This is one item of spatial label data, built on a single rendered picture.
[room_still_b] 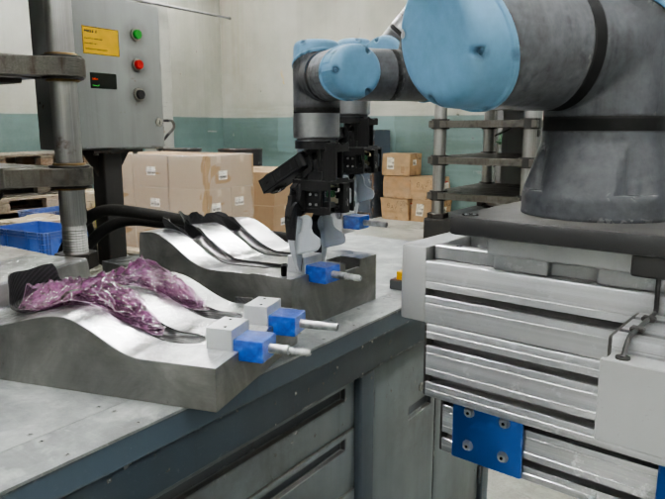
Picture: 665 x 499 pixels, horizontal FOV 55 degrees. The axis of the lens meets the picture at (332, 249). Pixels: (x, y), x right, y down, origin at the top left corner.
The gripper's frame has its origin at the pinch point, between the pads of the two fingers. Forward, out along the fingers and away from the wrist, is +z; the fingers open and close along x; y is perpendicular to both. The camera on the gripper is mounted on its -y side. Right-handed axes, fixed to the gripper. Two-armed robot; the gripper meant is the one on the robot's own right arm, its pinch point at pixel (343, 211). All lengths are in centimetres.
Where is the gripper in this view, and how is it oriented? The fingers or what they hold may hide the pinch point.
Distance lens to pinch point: 137.0
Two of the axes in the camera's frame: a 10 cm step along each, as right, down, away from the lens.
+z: 0.0, 9.8, 1.9
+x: 5.8, -1.5, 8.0
